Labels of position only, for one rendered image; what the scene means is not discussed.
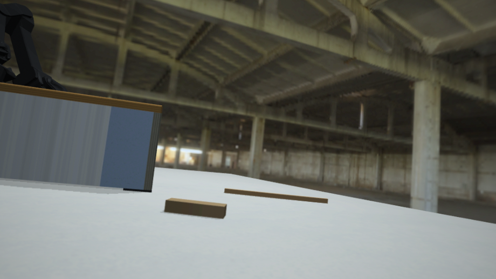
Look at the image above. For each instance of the brown flat bar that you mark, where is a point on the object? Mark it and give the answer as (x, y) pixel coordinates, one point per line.
(272, 195)

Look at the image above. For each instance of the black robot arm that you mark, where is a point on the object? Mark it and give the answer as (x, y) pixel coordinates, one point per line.
(17, 21)

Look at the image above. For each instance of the brown rectangular block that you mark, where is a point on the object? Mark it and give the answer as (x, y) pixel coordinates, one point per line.
(195, 208)

